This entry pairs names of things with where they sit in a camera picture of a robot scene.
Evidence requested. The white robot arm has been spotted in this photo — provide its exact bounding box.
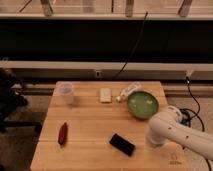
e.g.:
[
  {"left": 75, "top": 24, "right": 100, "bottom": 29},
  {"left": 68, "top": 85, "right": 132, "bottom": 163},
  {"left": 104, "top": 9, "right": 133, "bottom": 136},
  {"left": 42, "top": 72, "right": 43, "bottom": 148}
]
[{"left": 146, "top": 106, "right": 213, "bottom": 161}]

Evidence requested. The black floor cable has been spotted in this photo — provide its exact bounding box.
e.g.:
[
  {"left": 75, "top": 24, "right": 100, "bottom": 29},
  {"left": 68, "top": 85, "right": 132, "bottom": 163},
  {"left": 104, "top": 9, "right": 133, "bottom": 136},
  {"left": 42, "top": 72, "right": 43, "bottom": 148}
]
[{"left": 179, "top": 76, "right": 213, "bottom": 171}]

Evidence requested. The white wall outlet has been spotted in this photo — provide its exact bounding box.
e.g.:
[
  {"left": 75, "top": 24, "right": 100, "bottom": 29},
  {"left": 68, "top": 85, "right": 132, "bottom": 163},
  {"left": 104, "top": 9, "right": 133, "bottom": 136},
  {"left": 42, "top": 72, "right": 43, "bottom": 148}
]
[{"left": 95, "top": 71, "right": 101, "bottom": 78}]

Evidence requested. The clear plastic cup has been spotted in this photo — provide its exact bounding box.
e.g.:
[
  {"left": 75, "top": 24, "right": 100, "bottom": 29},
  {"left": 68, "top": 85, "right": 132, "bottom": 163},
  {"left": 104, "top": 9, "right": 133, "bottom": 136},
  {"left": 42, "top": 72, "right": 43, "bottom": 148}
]
[{"left": 58, "top": 82, "right": 74, "bottom": 104}]

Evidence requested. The black rectangular phone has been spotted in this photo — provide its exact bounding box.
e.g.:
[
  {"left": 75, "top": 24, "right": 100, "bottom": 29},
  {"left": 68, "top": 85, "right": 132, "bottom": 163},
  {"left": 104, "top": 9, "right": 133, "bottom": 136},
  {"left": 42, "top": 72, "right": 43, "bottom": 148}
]
[{"left": 109, "top": 134, "right": 135, "bottom": 156}]

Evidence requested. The blue connector box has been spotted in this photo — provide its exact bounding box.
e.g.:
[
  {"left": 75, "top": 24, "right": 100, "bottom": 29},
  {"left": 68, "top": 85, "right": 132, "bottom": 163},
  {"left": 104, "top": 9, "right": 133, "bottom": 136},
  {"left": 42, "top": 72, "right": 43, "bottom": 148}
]
[{"left": 181, "top": 116, "right": 191, "bottom": 127}]

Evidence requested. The black office chair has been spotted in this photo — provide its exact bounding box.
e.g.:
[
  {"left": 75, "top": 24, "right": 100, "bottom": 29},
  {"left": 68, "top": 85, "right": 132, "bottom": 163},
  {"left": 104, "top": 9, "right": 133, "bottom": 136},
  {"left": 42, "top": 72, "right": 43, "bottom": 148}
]
[{"left": 0, "top": 69, "right": 42, "bottom": 133}]

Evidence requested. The green bowl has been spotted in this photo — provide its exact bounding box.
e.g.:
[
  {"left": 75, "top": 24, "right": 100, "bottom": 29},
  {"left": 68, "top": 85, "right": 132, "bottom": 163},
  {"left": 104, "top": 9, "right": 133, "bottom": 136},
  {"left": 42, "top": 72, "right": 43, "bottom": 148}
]
[{"left": 127, "top": 91, "right": 159, "bottom": 119}]

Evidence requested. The white eraser block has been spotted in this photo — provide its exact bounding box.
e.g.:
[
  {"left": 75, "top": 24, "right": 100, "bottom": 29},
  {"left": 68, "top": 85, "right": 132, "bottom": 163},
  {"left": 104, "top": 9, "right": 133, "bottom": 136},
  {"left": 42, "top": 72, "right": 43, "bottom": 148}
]
[{"left": 100, "top": 88, "right": 112, "bottom": 103}]

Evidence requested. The white plastic tube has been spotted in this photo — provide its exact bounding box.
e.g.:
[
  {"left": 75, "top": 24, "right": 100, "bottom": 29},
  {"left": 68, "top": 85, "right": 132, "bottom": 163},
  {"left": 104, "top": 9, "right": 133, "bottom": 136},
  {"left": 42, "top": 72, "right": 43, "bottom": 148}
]
[{"left": 116, "top": 82, "right": 141, "bottom": 102}]

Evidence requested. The red brown chili pepper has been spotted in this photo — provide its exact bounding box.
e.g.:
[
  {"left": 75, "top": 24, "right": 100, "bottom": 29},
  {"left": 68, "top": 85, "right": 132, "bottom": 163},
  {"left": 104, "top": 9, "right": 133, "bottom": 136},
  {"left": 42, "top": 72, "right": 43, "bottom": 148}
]
[{"left": 58, "top": 123, "right": 68, "bottom": 145}]

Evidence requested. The black hanging cable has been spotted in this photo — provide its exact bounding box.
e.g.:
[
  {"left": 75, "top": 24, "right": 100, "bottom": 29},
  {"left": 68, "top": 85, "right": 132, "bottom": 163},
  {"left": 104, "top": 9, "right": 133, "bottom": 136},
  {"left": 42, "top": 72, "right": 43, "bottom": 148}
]
[{"left": 113, "top": 11, "right": 150, "bottom": 80}]

